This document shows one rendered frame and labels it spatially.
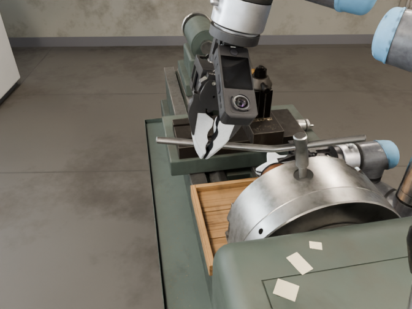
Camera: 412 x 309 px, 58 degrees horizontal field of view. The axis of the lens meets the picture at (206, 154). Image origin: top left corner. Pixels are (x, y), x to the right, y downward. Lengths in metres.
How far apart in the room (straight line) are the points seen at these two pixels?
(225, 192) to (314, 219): 0.54
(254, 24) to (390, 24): 0.44
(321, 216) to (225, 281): 0.22
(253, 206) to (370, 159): 0.41
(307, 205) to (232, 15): 0.31
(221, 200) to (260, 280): 0.65
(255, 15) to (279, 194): 0.30
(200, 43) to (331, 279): 1.30
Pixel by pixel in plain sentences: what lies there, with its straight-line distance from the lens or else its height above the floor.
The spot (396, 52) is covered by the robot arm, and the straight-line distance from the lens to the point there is 0.88.
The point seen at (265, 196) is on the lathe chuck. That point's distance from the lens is 0.66.
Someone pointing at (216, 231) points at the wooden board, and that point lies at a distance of 1.02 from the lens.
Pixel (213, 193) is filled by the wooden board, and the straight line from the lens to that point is 1.13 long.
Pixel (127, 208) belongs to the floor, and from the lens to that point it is 2.40.
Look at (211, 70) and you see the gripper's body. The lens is 0.55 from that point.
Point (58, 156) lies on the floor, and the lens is 2.99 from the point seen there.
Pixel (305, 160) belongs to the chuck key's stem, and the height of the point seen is 1.27.
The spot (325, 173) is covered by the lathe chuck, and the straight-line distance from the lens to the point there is 0.68.
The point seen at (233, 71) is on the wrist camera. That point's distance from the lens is 0.51.
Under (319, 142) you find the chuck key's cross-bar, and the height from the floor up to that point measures 1.31.
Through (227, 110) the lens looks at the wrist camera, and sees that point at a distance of 0.47.
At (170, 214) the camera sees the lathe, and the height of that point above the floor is 0.54.
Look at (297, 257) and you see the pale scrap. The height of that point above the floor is 1.26.
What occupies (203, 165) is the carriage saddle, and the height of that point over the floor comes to 0.90.
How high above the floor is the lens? 1.64
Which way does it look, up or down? 36 degrees down
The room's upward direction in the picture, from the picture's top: straight up
